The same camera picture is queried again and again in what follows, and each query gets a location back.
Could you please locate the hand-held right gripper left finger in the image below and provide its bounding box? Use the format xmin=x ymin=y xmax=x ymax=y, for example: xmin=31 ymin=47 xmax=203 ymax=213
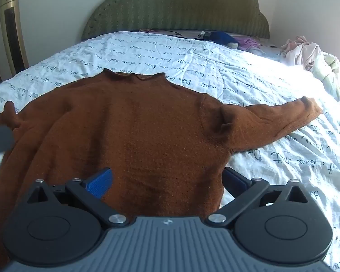
xmin=27 ymin=168 xmax=129 ymax=228

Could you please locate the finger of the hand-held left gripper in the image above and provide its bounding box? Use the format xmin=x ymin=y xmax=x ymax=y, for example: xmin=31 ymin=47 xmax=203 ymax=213
xmin=0 ymin=125 xmax=15 ymax=157

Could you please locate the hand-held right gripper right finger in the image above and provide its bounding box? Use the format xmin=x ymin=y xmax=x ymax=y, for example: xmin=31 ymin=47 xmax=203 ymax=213
xmin=205 ymin=167 xmax=312 ymax=228

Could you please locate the brown knit sweater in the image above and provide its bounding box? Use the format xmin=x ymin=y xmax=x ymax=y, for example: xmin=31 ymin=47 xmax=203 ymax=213
xmin=0 ymin=68 xmax=324 ymax=267

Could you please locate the pile of pink cream clothes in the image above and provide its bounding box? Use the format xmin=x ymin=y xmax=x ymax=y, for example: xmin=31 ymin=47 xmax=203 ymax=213
xmin=282 ymin=35 xmax=340 ymax=102

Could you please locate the white printed blanket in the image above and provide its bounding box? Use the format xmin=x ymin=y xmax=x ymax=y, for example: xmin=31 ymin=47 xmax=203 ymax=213
xmin=0 ymin=31 xmax=340 ymax=272

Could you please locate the gold tower fan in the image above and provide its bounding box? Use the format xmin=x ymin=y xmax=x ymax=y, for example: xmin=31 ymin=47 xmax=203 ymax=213
xmin=0 ymin=0 xmax=29 ymax=74

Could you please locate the purple cloth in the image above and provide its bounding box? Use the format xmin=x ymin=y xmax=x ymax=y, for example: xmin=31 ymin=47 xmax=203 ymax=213
xmin=232 ymin=34 xmax=265 ymax=52

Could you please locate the blue cloth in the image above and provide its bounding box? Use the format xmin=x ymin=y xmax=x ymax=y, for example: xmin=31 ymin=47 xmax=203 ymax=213
xmin=208 ymin=31 xmax=237 ymax=46

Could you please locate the green padded headboard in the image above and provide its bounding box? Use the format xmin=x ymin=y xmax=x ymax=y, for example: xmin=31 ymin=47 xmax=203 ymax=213
xmin=82 ymin=0 xmax=270 ymax=41

